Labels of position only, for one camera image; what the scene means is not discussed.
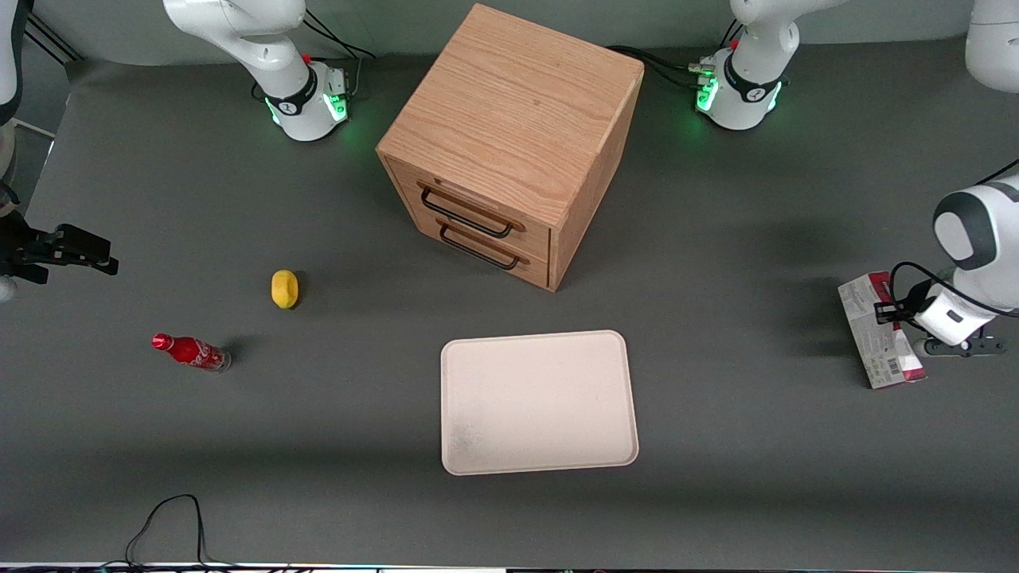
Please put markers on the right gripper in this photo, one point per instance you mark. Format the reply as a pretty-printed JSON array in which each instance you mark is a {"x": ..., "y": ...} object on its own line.
[{"x": 17, "y": 247}]

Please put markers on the beige rectangular tray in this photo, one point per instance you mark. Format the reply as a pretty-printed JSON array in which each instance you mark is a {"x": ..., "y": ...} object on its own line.
[{"x": 537, "y": 402}]

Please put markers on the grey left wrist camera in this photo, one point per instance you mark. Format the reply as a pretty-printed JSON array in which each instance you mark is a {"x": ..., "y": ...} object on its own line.
[{"x": 959, "y": 348}]

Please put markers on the narrow wooden drawer front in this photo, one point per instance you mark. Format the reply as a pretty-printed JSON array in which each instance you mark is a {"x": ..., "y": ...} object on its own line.
[{"x": 538, "y": 269}]

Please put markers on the wooden two-drawer cabinet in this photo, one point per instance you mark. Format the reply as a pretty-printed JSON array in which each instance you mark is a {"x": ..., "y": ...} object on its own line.
[{"x": 509, "y": 111}]

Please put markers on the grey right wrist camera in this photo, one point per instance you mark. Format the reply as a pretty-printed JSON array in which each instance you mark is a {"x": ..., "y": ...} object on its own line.
[{"x": 5, "y": 288}]

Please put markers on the yellow lemon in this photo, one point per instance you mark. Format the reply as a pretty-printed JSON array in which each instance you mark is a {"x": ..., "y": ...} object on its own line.
[{"x": 284, "y": 289}]

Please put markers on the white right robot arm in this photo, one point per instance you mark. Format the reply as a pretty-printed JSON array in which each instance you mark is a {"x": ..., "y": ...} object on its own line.
[{"x": 271, "y": 48}]

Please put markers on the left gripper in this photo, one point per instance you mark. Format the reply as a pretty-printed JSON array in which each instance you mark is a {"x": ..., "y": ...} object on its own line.
[{"x": 908, "y": 305}]

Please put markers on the wide wooden drawer front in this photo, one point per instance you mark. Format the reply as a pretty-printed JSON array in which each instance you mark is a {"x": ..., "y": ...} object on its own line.
[{"x": 535, "y": 239}]

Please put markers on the red cola bottle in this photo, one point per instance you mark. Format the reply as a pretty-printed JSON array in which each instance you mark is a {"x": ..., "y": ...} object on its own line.
[{"x": 191, "y": 351}]

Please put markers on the red cookie box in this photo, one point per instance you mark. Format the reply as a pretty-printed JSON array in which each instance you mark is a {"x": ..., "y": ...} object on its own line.
[{"x": 864, "y": 318}]

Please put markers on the black diagonal strut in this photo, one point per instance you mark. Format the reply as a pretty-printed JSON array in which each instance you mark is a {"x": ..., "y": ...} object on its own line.
[{"x": 54, "y": 41}]

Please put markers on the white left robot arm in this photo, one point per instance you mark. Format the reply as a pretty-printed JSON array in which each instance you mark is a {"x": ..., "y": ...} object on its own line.
[{"x": 975, "y": 239}]

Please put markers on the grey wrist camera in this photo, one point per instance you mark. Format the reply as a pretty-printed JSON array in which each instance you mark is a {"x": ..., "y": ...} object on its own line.
[
  {"x": 959, "y": 348},
  {"x": 5, "y": 288}
]

